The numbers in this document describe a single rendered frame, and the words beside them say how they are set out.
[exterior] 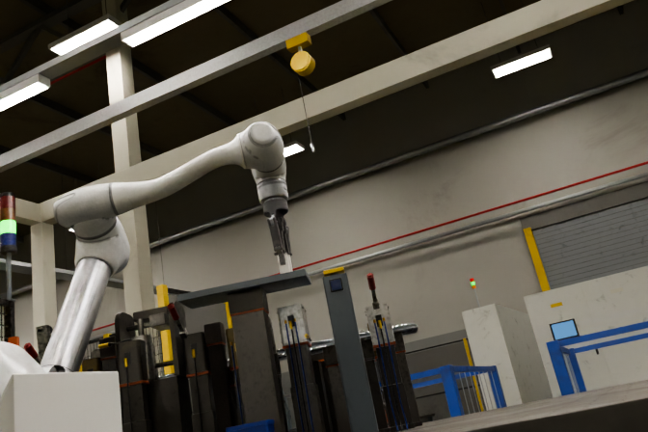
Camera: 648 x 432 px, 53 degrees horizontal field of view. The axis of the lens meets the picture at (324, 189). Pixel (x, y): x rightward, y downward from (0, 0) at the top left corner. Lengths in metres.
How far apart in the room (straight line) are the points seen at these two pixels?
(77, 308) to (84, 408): 0.48
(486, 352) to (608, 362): 1.59
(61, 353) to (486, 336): 8.30
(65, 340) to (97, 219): 0.37
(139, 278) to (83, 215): 7.90
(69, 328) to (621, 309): 8.40
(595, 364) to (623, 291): 1.03
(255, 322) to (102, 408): 0.49
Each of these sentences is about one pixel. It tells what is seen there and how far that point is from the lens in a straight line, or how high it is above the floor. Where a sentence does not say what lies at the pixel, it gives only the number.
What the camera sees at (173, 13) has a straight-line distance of 4.15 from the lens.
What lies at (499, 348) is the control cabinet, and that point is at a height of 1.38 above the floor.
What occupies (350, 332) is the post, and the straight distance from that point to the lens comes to 1.82.
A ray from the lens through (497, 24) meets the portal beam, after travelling 5.44.
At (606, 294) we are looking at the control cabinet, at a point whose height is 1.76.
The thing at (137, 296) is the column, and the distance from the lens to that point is 9.89.
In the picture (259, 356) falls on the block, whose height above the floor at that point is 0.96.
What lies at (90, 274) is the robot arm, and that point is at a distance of 2.04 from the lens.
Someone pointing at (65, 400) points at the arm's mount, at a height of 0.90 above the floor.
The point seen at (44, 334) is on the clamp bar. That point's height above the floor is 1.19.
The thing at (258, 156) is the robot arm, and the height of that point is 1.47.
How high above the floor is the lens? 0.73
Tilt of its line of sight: 20 degrees up
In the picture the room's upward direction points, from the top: 11 degrees counter-clockwise
